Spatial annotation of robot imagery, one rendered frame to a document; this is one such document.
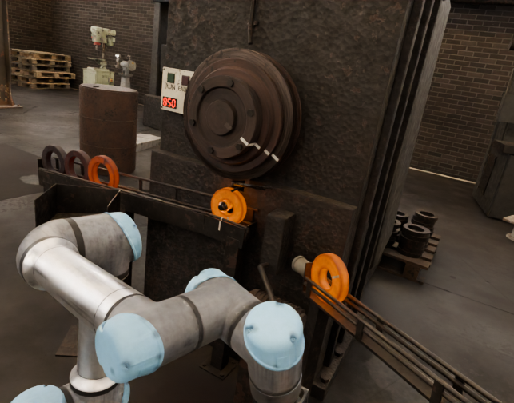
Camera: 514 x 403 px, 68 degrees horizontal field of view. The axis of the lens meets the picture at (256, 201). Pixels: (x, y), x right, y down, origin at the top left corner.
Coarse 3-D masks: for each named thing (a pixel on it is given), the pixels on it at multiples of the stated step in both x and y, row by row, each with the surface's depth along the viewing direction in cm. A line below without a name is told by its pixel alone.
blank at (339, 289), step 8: (320, 256) 122; (328, 256) 118; (336, 256) 118; (320, 264) 122; (328, 264) 118; (336, 264) 115; (344, 264) 116; (312, 272) 126; (320, 272) 123; (336, 272) 115; (344, 272) 114; (320, 280) 123; (336, 280) 115; (344, 280) 113; (328, 288) 121; (336, 288) 115; (344, 288) 114; (336, 296) 115; (344, 296) 115; (328, 304) 119
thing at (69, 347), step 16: (48, 192) 153; (64, 192) 162; (80, 192) 162; (96, 192) 163; (112, 192) 164; (48, 208) 155; (64, 208) 164; (80, 208) 165; (96, 208) 166; (112, 208) 153; (64, 352) 168
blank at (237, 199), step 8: (216, 192) 154; (224, 192) 152; (232, 192) 150; (216, 200) 155; (224, 200) 155; (232, 200) 151; (240, 200) 149; (216, 208) 156; (240, 208) 150; (224, 216) 155; (232, 216) 153; (240, 216) 151
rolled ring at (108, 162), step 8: (96, 160) 183; (104, 160) 180; (112, 160) 182; (88, 168) 187; (96, 168) 188; (112, 168) 179; (88, 176) 189; (96, 176) 189; (112, 176) 180; (112, 184) 181
